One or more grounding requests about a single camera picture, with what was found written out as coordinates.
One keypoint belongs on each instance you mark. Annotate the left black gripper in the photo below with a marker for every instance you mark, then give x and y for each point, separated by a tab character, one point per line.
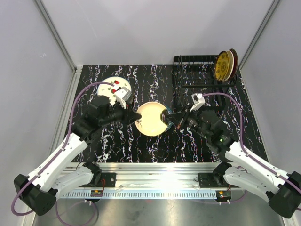
129	116

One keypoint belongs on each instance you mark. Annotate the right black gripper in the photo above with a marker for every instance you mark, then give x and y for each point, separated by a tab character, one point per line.
180	117

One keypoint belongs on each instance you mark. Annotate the white watermelon pattern plate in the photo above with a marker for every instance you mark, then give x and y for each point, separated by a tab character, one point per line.
106	90

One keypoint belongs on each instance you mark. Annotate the amber patterned glass plate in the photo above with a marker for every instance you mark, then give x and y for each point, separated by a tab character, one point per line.
222	66

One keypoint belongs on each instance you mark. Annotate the red floral plate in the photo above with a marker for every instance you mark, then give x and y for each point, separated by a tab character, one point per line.
235	62

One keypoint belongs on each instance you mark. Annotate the dark green rimmed plate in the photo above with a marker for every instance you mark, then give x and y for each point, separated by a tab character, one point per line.
169	124

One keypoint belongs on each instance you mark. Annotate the cream plate with black sprig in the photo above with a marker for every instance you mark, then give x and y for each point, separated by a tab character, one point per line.
232	61

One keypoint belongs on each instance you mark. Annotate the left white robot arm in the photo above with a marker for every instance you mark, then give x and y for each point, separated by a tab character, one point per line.
81	134

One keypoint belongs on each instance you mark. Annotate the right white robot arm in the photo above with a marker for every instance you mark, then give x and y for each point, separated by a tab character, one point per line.
241	167

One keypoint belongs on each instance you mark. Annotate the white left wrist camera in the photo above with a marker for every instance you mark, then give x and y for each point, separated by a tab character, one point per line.
123	95

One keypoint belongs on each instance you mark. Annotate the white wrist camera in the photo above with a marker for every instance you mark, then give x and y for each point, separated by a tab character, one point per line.
198	101
123	95

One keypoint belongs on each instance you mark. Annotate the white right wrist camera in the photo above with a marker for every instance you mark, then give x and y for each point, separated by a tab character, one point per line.
198	101

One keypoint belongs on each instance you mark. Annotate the black wire dish rack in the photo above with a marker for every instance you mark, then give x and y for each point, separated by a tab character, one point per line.
195	74

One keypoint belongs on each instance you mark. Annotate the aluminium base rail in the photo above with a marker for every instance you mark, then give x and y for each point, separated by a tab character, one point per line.
155	175

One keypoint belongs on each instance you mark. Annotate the white slotted cable duct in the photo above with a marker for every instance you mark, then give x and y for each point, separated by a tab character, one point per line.
141	194

